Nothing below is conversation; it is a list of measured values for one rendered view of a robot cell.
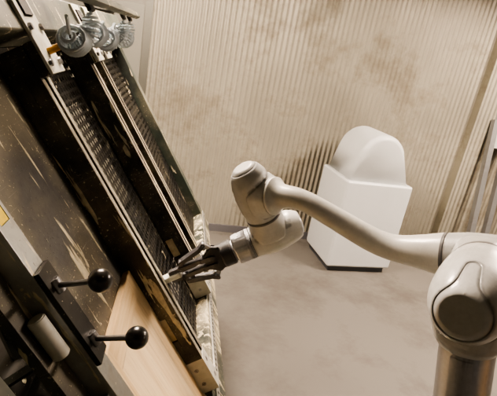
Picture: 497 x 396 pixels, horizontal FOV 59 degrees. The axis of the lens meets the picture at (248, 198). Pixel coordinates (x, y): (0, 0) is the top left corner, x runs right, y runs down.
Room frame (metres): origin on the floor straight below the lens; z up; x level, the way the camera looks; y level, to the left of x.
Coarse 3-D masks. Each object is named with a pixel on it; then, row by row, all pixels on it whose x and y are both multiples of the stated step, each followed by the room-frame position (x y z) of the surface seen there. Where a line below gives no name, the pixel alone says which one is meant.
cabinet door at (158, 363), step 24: (120, 288) 0.94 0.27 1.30; (120, 312) 0.85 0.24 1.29; (144, 312) 0.98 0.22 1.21; (168, 336) 1.05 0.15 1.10; (120, 360) 0.73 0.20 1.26; (144, 360) 0.84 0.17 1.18; (168, 360) 0.97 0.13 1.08; (144, 384) 0.77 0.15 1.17; (168, 384) 0.89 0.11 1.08; (192, 384) 1.03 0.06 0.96
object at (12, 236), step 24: (0, 240) 0.58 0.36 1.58; (24, 240) 0.62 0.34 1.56; (0, 264) 0.58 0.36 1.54; (24, 264) 0.59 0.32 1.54; (24, 288) 0.59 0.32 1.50; (48, 312) 0.59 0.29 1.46; (72, 336) 0.60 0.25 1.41; (72, 360) 0.60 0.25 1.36; (96, 384) 0.61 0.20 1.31; (120, 384) 0.65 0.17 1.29
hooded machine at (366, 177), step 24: (360, 144) 4.00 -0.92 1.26; (384, 144) 3.95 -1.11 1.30; (336, 168) 4.19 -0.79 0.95; (360, 168) 3.90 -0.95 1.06; (384, 168) 3.97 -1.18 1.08; (336, 192) 3.99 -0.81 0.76; (360, 192) 3.87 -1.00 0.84; (384, 192) 3.94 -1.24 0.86; (408, 192) 4.02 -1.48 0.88; (360, 216) 3.89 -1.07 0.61; (384, 216) 3.97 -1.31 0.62; (312, 240) 4.22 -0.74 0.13; (336, 240) 3.84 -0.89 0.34; (336, 264) 3.86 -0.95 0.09; (360, 264) 3.93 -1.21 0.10; (384, 264) 4.01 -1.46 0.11
